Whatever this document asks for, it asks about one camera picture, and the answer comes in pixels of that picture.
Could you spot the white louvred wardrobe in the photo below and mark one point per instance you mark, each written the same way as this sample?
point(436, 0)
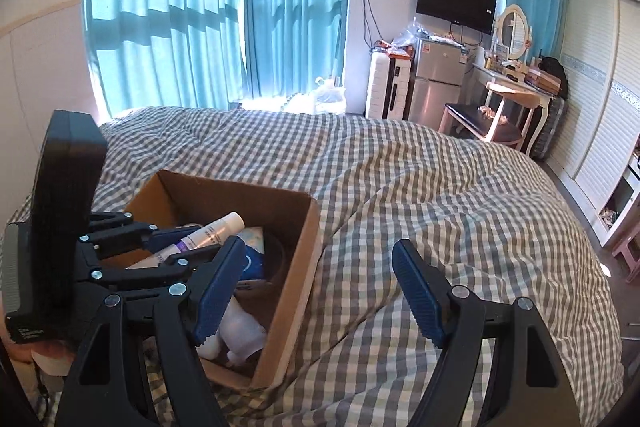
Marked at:
point(600, 107)

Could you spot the oval white vanity mirror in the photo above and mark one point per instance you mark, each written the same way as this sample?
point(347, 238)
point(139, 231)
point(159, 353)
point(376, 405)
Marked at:
point(514, 32)

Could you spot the grey striped suitcase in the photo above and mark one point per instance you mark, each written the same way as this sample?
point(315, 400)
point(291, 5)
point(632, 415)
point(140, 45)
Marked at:
point(552, 127)

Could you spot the orange snack packets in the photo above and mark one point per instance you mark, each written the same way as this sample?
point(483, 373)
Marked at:
point(395, 49)

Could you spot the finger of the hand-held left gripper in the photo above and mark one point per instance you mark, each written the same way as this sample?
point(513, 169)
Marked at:
point(167, 237)
point(145, 277)

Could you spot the black bag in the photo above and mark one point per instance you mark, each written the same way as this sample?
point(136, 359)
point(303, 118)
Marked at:
point(555, 74)

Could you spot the clear plastic bag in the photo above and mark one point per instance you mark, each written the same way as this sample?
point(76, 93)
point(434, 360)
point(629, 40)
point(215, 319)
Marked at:
point(412, 34)

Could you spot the silver refrigerator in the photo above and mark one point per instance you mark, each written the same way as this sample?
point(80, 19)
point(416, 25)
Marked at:
point(437, 82)

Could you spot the clear plastic water jug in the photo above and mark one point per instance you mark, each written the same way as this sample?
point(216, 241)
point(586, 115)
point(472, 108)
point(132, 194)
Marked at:
point(331, 99)

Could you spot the pink stool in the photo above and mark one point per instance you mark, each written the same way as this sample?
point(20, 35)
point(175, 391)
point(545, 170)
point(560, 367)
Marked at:
point(627, 257)

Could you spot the blue tissue pack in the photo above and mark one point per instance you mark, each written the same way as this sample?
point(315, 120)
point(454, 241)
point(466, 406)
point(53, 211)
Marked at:
point(253, 252)

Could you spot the white plastic bottle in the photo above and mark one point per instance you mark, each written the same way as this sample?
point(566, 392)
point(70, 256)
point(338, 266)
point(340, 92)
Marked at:
point(240, 332)

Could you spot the white dressing table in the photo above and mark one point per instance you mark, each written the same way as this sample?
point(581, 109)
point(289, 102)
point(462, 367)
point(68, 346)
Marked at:
point(515, 84)

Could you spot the grey checked blanket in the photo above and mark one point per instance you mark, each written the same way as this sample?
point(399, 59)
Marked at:
point(450, 207)

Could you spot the white and purple tube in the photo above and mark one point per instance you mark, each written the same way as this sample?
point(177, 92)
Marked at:
point(220, 229)

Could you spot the white suitcase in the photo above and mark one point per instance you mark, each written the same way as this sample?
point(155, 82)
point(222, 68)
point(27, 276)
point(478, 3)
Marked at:
point(385, 87)

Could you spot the white chair with black seat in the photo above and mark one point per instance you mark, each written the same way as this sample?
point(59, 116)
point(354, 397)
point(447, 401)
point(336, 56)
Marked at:
point(470, 114)

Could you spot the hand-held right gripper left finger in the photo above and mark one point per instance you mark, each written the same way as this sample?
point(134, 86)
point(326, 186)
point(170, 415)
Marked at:
point(220, 292)

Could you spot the cardboard box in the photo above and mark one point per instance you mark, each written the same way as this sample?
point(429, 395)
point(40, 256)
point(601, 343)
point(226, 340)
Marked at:
point(295, 257)

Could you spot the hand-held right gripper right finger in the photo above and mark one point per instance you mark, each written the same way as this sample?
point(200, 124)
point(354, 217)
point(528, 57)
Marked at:
point(417, 292)

